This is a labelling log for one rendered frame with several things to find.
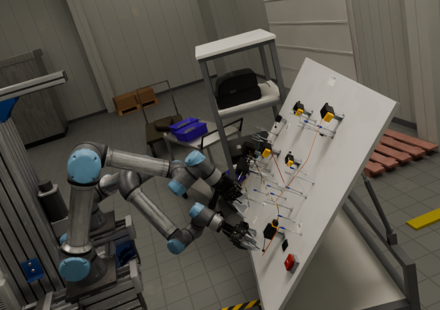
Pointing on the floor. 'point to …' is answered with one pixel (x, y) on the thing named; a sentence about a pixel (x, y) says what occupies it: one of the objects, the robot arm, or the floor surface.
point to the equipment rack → (235, 42)
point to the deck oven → (33, 101)
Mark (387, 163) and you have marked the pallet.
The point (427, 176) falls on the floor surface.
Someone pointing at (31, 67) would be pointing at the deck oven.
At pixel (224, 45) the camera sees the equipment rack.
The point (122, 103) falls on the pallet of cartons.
